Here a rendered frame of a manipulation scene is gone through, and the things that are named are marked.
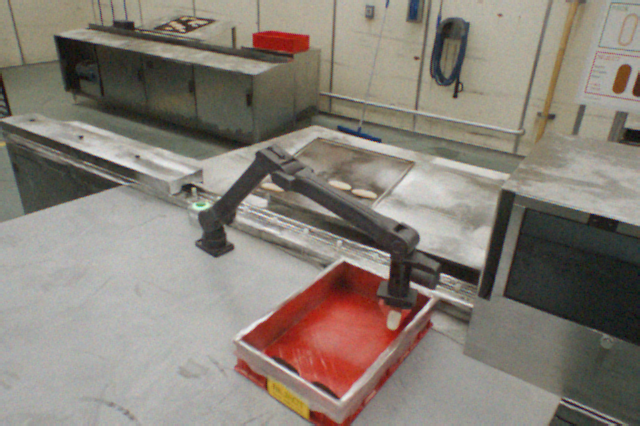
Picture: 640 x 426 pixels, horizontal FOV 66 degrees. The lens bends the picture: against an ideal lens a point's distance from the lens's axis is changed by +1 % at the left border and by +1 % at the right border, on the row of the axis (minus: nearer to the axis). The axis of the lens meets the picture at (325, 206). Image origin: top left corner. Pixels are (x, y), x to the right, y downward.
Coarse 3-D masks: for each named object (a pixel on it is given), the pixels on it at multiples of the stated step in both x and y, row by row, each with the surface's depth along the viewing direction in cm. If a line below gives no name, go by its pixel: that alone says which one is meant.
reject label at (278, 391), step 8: (272, 384) 110; (280, 384) 108; (272, 392) 111; (280, 392) 109; (288, 392) 107; (280, 400) 110; (288, 400) 108; (296, 400) 107; (296, 408) 108; (304, 408) 106; (304, 416) 107
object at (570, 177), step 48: (576, 144) 134; (528, 192) 104; (576, 192) 105; (624, 192) 106; (480, 288) 119; (480, 336) 123; (528, 336) 115; (576, 336) 109; (576, 384) 113; (624, 384) 107
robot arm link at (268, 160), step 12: (276, 144) 140; (264, 156) 134; (276, 156) 135; (288, 156) 137; (252, 168) 141; (264, 168) 136; (276, 168) 133; (288, 168) 133; (300, 168) 136; (240, 180) 145; (252, 180) 142; (228, 192) 151; (240, 192) 147; (216, 204) 155; (228, 204) 153; (240, 204) 154; (204, 216) 158; (216, 216) 155; (204, 228) 160; (216, 228) 159
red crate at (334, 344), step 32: (320, 320) 137; (352, 320) 137; (384, 320) 138; (288, 352) 125; (320, 352) 126; (352, 352) 126; (256, 384) 115; (352, 384) 117; (320, 416) 104; (352, 416) 107
